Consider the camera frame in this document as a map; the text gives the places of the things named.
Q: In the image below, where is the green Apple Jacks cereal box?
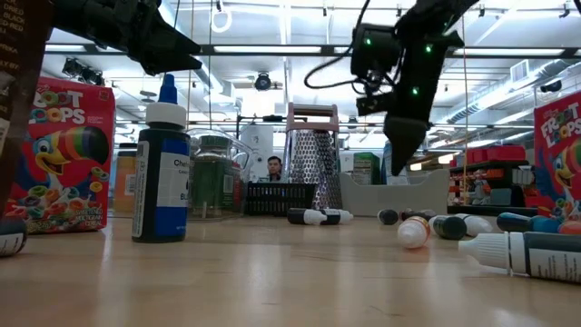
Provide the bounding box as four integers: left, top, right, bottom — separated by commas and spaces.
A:
353, 151, 383, 186

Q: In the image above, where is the black storage shelf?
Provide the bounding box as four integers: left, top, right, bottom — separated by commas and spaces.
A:
447, 144, 537, 217

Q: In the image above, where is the grey plastic bin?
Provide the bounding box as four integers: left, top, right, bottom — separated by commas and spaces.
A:
339, 168, 451, 218

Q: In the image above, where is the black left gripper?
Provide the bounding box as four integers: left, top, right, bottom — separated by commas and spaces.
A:
53, 0, 203, 77

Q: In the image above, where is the orange spice jar black lid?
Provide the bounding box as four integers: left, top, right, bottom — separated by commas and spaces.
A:
113, 142, 139, 216

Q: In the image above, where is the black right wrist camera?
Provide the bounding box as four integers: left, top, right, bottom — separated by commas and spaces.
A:
350, 23, 404, 79

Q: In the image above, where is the black rig camera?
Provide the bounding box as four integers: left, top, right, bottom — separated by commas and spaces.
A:
253, 71, 273, 93

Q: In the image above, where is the red Froot Loops cereal box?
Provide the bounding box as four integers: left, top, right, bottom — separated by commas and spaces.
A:
6, 75, 117, 235
532, 90, 581, 225

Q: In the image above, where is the blue Rice Krispies cereal box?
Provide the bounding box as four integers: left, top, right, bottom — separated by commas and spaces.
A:
382, 140, 409, 186

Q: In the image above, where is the brown seasoning packet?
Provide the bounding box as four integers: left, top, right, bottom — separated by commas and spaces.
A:
0, 0, 56, 215

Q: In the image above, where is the long blue dropper bottle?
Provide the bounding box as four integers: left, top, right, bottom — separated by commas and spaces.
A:
496, 212, 562, 234

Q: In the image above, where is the clear plastic container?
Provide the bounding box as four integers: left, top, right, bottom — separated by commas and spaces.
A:
108, 128, 254, 223

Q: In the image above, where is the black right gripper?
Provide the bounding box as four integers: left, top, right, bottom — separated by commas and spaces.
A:
355, 32, 466, 177

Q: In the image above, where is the large blue food colouring bottle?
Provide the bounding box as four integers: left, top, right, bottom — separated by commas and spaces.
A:
131, 73, 192, 244

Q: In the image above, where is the small black dropper bottle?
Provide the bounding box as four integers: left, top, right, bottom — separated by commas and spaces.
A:
286, 207, 329, 227
377, 208, 401, 227
0, 216, 29, 259
458, 231, 581, 285

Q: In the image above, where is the black aluminium table frame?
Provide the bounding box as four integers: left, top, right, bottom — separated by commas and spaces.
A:
447, 205, 537, 218

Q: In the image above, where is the small yellow dropper bottle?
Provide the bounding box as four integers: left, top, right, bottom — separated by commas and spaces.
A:
396, 214, 431, 251

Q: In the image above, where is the black plastic basket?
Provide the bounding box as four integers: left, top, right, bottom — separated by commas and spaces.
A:
244, 181, 317, 218

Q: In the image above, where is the small dark green dropper bottle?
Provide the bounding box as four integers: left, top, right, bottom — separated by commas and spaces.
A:
428, 213, 470, 242

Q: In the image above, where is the pink metal box grater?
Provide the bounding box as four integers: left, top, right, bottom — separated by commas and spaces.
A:
282, 102, 344, 212

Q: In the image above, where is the red lid spice tin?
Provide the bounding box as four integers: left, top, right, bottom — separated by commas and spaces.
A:
232, 175, 244, 213

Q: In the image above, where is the small grey dropper bottle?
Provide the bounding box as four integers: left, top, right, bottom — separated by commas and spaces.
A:
462, 213, 495, 238

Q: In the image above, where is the red storage bin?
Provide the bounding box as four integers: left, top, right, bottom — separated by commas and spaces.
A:
465, 144, 527, 165

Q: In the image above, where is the green lid spice jar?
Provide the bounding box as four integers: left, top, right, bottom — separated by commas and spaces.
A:
190, 134, 243, 219

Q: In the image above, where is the white hanging ring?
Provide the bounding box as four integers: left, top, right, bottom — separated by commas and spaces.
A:
210, 5, 233, 35

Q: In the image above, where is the black overhead rig frame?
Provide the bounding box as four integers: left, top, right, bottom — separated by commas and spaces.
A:
44, 43, 581, 59

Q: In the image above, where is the long brown dropper bottle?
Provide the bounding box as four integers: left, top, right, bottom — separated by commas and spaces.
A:
399, 208, 438, 223

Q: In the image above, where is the black wall camera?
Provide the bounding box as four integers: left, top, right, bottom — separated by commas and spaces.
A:
538, 78, 564, 94

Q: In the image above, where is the person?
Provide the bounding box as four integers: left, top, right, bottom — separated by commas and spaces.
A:
266, 154, 284, 183

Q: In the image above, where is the small purple dropper bottle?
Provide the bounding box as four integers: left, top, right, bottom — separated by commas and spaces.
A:
320, 207, 355, 226

